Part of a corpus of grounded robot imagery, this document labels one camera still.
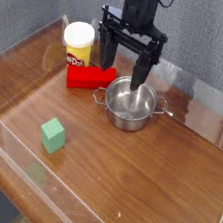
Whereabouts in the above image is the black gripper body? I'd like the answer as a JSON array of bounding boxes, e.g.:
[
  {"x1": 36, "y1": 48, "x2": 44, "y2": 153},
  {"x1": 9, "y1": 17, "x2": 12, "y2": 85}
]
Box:
[{"x1": 99, "y1": 4, "x2": 168, "y2": 65}]

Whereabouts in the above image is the clear acrylic barrier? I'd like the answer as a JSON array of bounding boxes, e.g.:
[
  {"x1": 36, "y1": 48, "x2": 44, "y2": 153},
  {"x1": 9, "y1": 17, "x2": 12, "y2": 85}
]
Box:
[{"x1": 0, "y1": 20, "x2": 223, "y2": 223}]

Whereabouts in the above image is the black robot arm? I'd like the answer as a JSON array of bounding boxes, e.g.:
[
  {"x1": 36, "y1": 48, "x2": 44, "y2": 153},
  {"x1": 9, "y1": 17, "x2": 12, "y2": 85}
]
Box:
[{"x1": 98, "y1": 0, "x2": 174, "y2": 91}]

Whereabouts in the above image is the green foam block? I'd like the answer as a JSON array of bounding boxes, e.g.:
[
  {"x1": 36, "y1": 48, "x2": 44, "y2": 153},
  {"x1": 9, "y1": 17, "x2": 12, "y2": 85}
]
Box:
[{"x1": 40, "y1": 117, "x2": 66, "y2": 154}]

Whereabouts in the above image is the yellow Play-Doh can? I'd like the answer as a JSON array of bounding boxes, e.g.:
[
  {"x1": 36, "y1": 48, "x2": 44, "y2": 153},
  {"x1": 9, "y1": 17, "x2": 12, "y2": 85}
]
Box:
[{"x1": 63, "y1": 21, "x2": 95, "y2": 67}]

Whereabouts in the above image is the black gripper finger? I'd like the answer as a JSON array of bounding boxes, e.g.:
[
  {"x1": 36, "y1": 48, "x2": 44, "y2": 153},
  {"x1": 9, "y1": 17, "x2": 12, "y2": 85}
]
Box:
[
  {"x1": 99, "y1": 29, "x2": 118, "y2": 70},
  {"x1": 130, "y1": 51, "x2": 153, "y2": 91}
]

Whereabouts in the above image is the red rectangular block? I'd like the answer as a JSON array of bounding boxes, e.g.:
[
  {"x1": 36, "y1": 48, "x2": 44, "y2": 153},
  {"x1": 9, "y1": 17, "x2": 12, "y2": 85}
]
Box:
[{"x1": 66, "y1": 66, "x2": 117, "y2": 89}]

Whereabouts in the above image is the stainless steel pot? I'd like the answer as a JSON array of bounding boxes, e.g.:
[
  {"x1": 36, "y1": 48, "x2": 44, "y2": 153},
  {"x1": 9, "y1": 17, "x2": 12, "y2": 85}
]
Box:
[{"x1": 93, "y1": 76, "x2": 168, "y2": 132}]

